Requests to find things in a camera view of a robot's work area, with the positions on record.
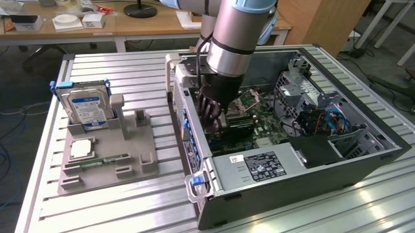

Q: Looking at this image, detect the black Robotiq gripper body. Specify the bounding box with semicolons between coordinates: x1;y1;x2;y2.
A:
198;72;245;108

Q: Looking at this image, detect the graphics card with silver bracket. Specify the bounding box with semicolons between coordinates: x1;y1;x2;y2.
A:
205;116;257;144

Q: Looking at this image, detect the CPU socket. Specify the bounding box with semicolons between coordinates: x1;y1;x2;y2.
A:
227;103;245;118

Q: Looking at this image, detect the metal socket cover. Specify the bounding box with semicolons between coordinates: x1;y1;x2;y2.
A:
238;88;262;112

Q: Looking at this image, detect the black RAM stick with label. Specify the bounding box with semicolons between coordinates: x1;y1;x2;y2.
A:
227;116;257;127

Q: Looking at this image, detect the green motherboard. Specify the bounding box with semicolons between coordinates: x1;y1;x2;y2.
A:
205;81;291;156

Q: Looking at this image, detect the silver metal disk bay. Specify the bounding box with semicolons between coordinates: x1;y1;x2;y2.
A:
274;55;327;122

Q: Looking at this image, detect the silver chipset heat sink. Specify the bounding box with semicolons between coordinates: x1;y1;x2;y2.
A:
255;137;277;148

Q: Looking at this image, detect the grey power supply unit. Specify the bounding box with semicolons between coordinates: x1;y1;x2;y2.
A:
207;142;306;192

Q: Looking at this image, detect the black power connector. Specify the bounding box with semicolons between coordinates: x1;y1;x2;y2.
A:
281;109;325;136

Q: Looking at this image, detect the grey plastic parts rack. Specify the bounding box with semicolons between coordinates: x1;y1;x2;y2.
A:
58;94;161;196

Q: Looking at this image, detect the white paper stack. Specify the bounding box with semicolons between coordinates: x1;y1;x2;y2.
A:
177;11;205;30

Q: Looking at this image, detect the light wooden desk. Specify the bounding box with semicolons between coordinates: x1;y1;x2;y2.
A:
115;0;293;47
0;0;118;53

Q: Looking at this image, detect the black round lamp base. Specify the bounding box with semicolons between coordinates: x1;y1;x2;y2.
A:
125;0;159;19

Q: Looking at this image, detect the green RAM stick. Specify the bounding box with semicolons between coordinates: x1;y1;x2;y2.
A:
65;155;130;169

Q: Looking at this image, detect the open black PC case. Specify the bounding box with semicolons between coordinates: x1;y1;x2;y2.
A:
165;47;414;231

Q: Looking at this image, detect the silver CPU chip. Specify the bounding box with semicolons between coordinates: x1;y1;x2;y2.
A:
70;140;94;161

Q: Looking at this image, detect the wooden cabinet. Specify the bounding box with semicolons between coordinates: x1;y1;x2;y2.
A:
277;0;373;56

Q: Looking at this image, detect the white box with red button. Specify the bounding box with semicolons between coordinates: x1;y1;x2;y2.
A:
345;31;363;53

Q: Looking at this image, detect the small white labelled box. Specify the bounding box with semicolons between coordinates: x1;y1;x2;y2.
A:
82;13;107;29

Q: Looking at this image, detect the white round holder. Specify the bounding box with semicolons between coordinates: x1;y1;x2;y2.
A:
53;14;85;33

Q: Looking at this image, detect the white box with black lid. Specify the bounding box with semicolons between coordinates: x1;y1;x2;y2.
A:
10;15;45;32

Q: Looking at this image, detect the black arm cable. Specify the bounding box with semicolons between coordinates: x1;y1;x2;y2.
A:
194;33;215;89

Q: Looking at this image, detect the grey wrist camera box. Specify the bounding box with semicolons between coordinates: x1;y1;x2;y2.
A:
174;63;210;88

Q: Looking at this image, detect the red wire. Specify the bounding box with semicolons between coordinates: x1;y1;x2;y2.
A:
317;112;345;133

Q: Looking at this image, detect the blue wire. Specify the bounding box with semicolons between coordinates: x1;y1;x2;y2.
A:
326;107;353;133

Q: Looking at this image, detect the hard disk with blue bracket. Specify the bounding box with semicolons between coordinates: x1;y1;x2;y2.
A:
49;77;114;133

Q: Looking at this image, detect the grey metal drive bracket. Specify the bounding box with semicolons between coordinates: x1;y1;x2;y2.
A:
326;126;389;160

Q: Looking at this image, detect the white metal table frame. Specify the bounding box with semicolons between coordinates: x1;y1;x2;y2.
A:
355;0;415;66

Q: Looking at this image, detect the blue floor cable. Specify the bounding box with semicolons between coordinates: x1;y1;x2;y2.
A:
0;114;27;207

